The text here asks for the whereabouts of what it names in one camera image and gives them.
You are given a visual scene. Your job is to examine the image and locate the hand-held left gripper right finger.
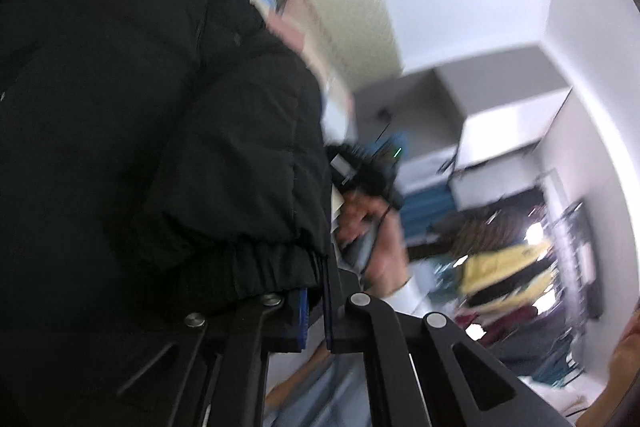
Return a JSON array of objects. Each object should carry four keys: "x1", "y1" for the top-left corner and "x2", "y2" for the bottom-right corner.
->
[{"x1": 322, "y1": 257, "x2": 576, "y2": 427}]

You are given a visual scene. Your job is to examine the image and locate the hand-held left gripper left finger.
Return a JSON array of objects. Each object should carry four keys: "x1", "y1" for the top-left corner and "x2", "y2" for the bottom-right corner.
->
[{"x1": 100, "y1": 288, "x2": 308, "y2": 427}]

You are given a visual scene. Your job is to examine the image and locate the black puffer jacket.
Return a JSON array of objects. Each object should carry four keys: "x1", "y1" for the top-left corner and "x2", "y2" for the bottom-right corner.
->
[{"x1": 0, "y1": 0, "x2": 335, "y2": 427}]

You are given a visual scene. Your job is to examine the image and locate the person's right forearm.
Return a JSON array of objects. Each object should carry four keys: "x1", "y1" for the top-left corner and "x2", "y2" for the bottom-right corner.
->
[{"x1": 385, "y1": 276, "x2": 427, "y2": 315}]

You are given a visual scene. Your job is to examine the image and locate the clothes rack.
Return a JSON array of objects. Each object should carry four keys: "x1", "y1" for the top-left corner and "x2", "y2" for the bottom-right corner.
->
[{"x1": 540, "y1": 172, "x2": 602, "y2": 324}]

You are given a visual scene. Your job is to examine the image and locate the person's right hand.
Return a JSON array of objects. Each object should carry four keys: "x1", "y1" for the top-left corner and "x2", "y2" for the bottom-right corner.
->
[{"x1": 334, "y1": 192, "x2": 412, "y2": 299}]

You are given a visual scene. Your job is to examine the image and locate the person's light blue jeans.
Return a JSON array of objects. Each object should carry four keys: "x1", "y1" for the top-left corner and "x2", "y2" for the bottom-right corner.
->
[{"x1": 265, "y1": 342, "x2": 372, "y2": 427}]

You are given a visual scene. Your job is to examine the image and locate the yellow garment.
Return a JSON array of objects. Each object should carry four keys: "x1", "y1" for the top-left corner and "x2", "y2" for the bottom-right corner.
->
[{"x1": 457, "y1": 244, "x2": 557, "y2": 304}]

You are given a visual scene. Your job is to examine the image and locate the grey wall cabinet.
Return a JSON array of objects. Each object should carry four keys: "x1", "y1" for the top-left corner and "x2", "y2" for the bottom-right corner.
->
[{"x1": 350, "y1": 44, "x2": 573, "y2": 172}]

